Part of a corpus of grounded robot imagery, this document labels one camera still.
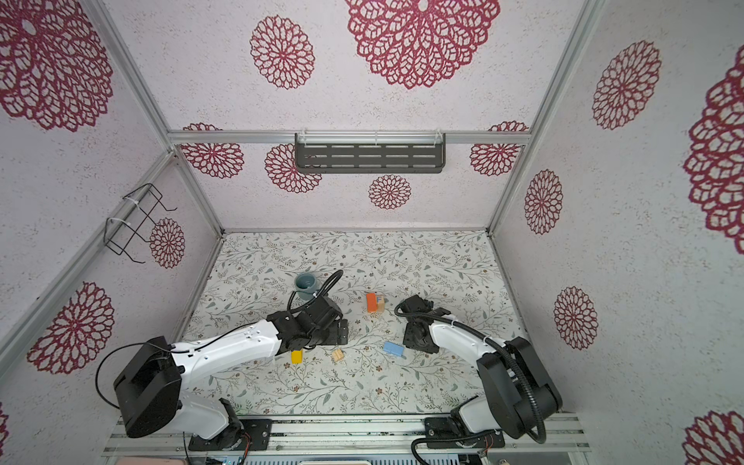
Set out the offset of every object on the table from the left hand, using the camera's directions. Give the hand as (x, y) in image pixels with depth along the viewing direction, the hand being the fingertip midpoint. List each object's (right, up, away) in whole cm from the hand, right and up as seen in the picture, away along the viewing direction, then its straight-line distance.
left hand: (334, 335), depth 85 cm
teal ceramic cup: (-12, +14, +16) cm, 24 cm away
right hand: (+24, -2, +5) cm, 25 cm away
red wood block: (+11, +8, +13) cm, 18 cm away
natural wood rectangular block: (+14, +8, +13) cm, 20 cm away
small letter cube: (+1, -6, +2) cm, 7 cm away
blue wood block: (+18, -5, +3) cm, 18 cm away
